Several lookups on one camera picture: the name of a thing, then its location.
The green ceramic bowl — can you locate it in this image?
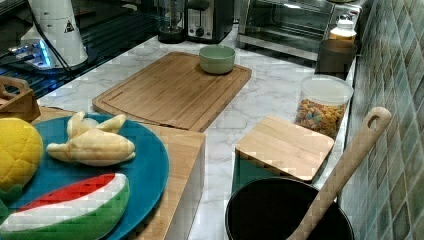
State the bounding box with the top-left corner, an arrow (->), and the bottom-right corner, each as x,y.
199,45 -> 235,74

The wooden spoon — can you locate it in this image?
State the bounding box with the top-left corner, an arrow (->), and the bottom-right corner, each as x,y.
286,106 -> 392,240

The plush watermelon slice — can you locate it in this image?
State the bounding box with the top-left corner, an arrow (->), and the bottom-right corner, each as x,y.
1,173 -> 130,240

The plush yellow lemon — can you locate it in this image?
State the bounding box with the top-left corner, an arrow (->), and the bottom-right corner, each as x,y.
0,118 -> 44,191

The clear cereal jar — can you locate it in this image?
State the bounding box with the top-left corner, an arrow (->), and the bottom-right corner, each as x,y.
294,74 -> 354,139

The black utensil pot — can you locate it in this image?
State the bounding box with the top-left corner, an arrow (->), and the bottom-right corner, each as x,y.
225,177 -> 355,240

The dark metal cup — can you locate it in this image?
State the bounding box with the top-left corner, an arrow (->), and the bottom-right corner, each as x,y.
315,40 -> 357,80

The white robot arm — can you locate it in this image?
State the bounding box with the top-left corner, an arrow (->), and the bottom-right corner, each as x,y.
21,0 -> 88,70

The blue round plate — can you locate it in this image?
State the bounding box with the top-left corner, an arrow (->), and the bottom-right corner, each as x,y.
7,120 -> 169,240

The large bamboo cutting board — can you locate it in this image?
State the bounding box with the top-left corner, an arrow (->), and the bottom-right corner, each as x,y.
92,52 -> 251,132

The white-capped seasoning bottle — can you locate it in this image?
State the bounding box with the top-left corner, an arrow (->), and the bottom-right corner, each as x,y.
329,19 -> 356,43

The black two-slot toaster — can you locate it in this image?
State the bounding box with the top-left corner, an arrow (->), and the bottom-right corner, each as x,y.
186,0 -> 234,44

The teal box with bamboo lid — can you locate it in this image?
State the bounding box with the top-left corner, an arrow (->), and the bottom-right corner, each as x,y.
232,116 -> 334,192

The stainless toaster oven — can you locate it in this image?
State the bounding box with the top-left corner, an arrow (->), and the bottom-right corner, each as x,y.
237,0 -> 362,61

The plush peeled banana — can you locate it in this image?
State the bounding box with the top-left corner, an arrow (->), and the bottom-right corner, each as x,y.
46,112 -> 136,167

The wooden tea box organizer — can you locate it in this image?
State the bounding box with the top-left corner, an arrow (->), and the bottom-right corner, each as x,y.
0,76 -> 41,122

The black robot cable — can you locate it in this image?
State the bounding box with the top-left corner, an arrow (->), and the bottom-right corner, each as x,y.
28,6 -> 73,73

